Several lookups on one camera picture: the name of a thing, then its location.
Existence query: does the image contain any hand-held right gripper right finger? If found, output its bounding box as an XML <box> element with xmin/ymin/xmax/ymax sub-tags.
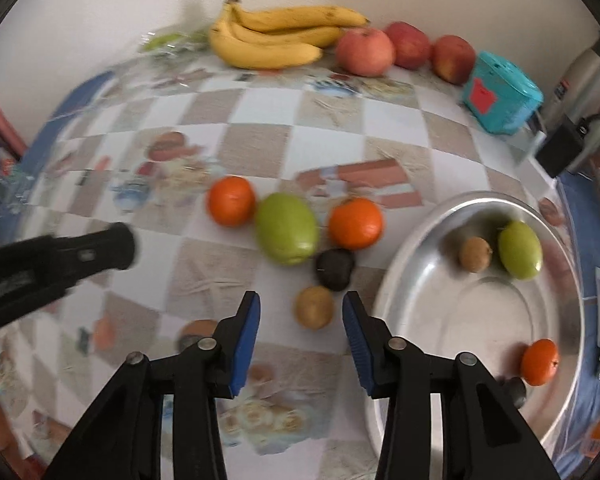
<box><xmin>342</xmin><ymin>290</ymin><xmax>561</xmax><ymax>480</ymax></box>

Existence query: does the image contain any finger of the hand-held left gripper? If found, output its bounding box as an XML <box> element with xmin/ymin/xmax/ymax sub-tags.
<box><xmin>50</xmin><ymin>222</ymin><xmax>142</xmax><ymax>278</ymax></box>

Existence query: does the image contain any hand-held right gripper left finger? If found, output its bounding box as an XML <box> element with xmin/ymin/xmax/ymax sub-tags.
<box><xmin>55</xmin><ymin>290</ymin><xmax>262</xmax><ymax>480</ymax></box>

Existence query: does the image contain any brown kiwi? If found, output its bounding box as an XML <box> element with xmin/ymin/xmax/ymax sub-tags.
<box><xmin>458</xmin><ymin>236</ymin><xmax>493</xmax><ymax>273</ymax></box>
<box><xmin>294</xmin><ymin>285</ymin><xmax>336</xmax><ymax>331</ymax></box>

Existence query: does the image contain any heart-shaped dark plum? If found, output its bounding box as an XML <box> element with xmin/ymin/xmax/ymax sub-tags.
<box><xmin>315</xmin><ymin>248</ymin><xmax>356</xmax><ymax>292</ymax></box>

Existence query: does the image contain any orange tangerine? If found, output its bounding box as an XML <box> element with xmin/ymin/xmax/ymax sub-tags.
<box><xmin>520</xmin><ymin>338</ymin><xmax>561</xmax><ymax>387</ymax></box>
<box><xmin>206</xmin><ymin>176</ymin><xmax>257</xmax><ymax>227</ymax></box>
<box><xmin>327</xmin><ymin>196</ymin><xmax>384</xmax><ymax>251</ymax></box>

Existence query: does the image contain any large round green fruit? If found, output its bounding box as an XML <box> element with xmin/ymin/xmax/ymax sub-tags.
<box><xmin>254</xmin><ymin>192</ymin><xmax>320</xmax><ymax>267</ymax></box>

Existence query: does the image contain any stainless steel basin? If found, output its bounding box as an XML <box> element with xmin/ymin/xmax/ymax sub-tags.
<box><xmin>372</xmin><ymin>191</ymin><xmax>588</xmax><ymax>461</ymax></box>

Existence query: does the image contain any round dark plum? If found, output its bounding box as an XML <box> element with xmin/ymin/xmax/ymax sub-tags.
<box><xmin>500</xmin><ymin>377</ymin><xmax>527</xmax><ymax>409</ymax></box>

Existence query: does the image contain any small oval green fruit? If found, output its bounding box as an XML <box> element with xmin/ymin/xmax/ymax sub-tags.
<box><xmin>497</xmin><ymin>220</ymin><xmax>544</xmax><ymax>281</ymax></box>

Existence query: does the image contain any plastic bag of green fruit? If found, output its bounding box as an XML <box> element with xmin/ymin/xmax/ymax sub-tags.
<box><xmin>137</xmin><ymin>25</ymin><xmax>213</xmax><ymax>58</ymax></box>

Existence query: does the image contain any yellow banana bunch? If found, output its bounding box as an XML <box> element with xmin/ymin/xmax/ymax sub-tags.
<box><xmin>209</xmin><ymin>0</ymin><xmax>371</xmax><ymax>70</ymax></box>

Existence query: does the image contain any black power adapter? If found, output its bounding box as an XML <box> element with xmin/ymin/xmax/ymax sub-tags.
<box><xmin>535</xmin><ymin>117</ymin><xmax>588</xmax><ymax>178</ymax></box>

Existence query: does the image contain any teal toy house box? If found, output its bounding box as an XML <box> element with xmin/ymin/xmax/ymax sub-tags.
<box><xmin>461</xmin><ymin>51</ymin><xmax>544</xmax><ymax>135</ymax></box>

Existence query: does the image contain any pale pink apple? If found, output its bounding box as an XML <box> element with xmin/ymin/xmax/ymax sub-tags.
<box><xmin>335</xmin><ymin>27</ymin><xmax>396</xmax><ymax>77</ymax></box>

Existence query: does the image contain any red apple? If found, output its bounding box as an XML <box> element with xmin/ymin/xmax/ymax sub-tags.
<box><xmin>432</xmin><ymin>35</ymin><xmax>477</xmax><ymax>85</ymax></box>
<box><xmin>384</xmin><ymin>21</ymin><xmax>433</xmax><ymax>70</ymax></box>

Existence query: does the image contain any stainless steel thermos jug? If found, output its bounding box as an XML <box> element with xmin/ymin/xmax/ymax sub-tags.
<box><xmin>545</xmin><ymin>45</ymin><xmax>600</xmax><ymax>128</ymax></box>

